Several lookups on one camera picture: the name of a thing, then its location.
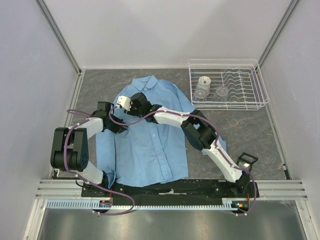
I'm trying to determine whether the aluminium frame post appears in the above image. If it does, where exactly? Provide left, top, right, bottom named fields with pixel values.
left=34, top=0, right=83, bottom=76
left=258, top=0, right=301, bottom=67

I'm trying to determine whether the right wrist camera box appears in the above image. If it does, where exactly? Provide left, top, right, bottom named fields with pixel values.
left=116, top=95, right=132, bottom=111

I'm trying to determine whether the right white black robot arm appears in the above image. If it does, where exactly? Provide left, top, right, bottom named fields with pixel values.
left=117, top=92, right=251, bottom=197

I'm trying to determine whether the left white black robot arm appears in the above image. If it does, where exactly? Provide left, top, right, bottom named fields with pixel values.
left=50, top=109, right=127, bottom=197

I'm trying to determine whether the purple cable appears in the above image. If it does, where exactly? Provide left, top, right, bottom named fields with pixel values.
left=63, top=108, right=136, bottom=217
left=108, top=103, right=258, bottom=217

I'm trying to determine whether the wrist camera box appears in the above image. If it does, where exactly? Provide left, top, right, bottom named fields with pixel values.
left=95, top=101, right=114, bottom=118
left=116, top=95, right=132, bottom=111

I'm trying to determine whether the clear glass lying left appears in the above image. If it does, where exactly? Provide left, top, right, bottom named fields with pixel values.
left=192, top=88, right=208, bottom=102

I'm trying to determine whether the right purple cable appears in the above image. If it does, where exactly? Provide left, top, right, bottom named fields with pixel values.
left=108, top=103, right=258, bottom=217

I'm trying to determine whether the slotted grey cable duct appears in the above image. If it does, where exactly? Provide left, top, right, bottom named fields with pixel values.
left=46, top=199, right=248, bottom=211

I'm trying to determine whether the clear glass lying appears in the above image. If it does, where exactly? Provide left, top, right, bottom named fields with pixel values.
left=192, top=88, right=208, bottom=102
left=213, top=86, right=229, bottom=102

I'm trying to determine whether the right aluminium frame post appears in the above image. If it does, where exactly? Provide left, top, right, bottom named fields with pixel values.
left=258, top=0, right=301, bottom=67

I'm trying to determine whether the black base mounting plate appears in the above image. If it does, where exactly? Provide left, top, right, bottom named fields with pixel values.
left=81, top=178, right=261, bottom=207

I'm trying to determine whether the aluminium front rail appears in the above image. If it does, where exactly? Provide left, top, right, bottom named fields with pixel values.
left=35, top=178, right=308, bottom=201

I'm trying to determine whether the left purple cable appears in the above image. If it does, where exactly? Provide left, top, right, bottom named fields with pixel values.
left=63, top=108, right=136, bottom=217

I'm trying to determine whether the small black framed stand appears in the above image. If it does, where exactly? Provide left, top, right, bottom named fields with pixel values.
left=236, top=152, right=259, bottom=172

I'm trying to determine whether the left aluminium frame post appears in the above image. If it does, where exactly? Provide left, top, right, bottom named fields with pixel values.
left=34, top=0, right=83, bottom=76

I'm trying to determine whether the clear glass with gold base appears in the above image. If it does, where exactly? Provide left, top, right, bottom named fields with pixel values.
left=196, top=75, right=212, bottom=94

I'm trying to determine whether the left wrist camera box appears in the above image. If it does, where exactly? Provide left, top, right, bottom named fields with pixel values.
left=95, top=101, right=114, bottom=118

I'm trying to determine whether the clear glass lying right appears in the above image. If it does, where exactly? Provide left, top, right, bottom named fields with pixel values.
left=213, top=86, right=229, bottom=102

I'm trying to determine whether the white wire dish rack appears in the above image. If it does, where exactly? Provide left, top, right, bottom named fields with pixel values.
left=188, top=59, right=270, bottom=111

